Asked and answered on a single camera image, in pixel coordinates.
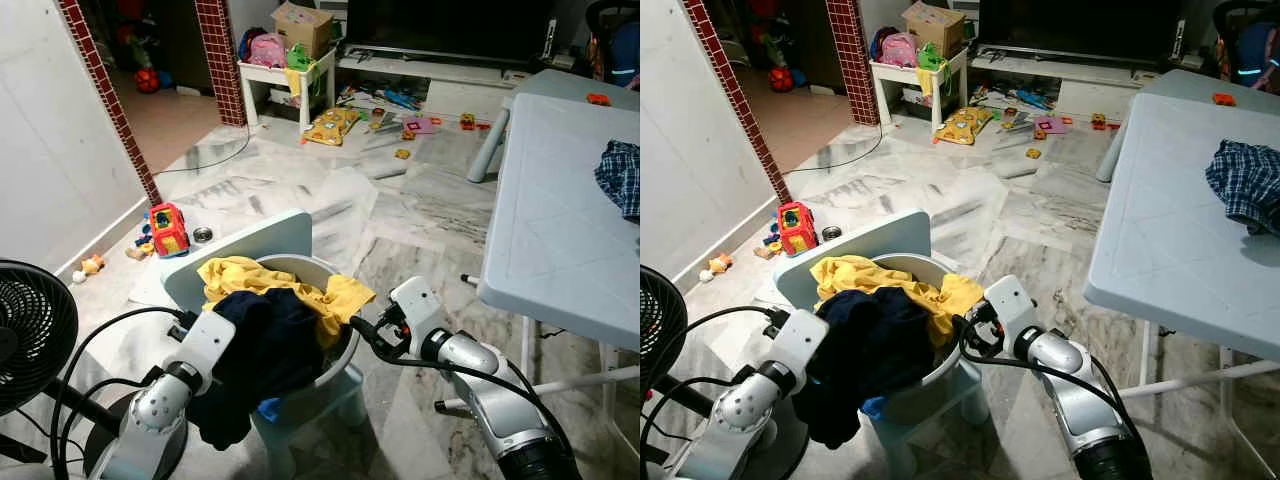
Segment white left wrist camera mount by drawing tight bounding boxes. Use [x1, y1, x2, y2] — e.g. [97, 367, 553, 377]
[770, 308, 829, 376]
[175, 308, 236, 376]

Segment navy garment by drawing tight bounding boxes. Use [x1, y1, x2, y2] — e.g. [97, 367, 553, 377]
[795, 288, 936, 451]
[185, 288, 326, 451]

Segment pink backpack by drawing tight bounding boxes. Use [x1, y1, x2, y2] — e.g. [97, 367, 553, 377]
[878, 32, 919, 69]
[245, 32, 288, 69]

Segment white television console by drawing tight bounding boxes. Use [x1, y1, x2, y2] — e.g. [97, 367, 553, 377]
[968, 45, 1201, 111]
[335, 45, 571, 111]

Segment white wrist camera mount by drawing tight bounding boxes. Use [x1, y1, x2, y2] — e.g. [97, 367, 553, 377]
[175, 308, 236, 376]
[770, 308, 829, 376]
[983, 275, 1036, 346]
[388, 277, 441, 346]

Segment blue backpack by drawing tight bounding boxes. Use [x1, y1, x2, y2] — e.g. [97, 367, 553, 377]
[1212, 0, 1280, 91]
[585, 0, 641, 91]

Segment yellow shirt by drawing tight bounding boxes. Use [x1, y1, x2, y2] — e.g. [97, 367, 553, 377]
[810, 255, 986, 346]
[198, 255, 377, 346]

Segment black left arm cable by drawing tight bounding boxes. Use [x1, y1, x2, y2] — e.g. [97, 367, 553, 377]
[48, 305, 196, 480]
[640, 304, 791, 471]

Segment blue plaid shorts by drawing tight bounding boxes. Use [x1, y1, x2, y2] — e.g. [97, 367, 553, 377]
[1205, 140, 1280, 236]
[595, 140, 641, 223]

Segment white side table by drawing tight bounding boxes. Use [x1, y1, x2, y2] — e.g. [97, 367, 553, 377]
[237, 48, 336, 133]
[868, 48, 969, 133]

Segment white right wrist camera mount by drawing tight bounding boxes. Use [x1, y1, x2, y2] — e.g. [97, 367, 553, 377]
[388, 277, 441, 346]
[983, 275, 1036, 346]

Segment pale blue small table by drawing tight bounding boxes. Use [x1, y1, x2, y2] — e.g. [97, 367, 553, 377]
[470, 68, 641, 183]
[1097, 68, 1280, 183]

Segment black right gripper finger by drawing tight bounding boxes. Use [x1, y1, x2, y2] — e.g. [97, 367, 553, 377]
[944, 314, 983, 359]
[344, 314, 387, 359]

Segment cardboard box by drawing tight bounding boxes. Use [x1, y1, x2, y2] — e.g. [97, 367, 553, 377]
[902, 2, 966, 59]
[272, 2, 336, 59]

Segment red yellow toy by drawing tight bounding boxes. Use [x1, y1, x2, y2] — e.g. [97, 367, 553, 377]
[147, 203, 191, 259]
[778, 200, 823, 258]

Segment black television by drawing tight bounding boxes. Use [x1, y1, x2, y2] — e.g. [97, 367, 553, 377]
[345, 0, 556, 61]
[978, 0, 1186, 61]

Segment pale blue folding table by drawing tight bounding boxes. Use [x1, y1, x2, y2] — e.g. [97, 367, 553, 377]
[440, 92, 641, 421]
[1085, 92, 1280, 471]

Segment black floor fan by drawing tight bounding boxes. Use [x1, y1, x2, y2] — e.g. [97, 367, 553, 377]
[0, 258, 191, 480]
[640, 265, 801, 480]

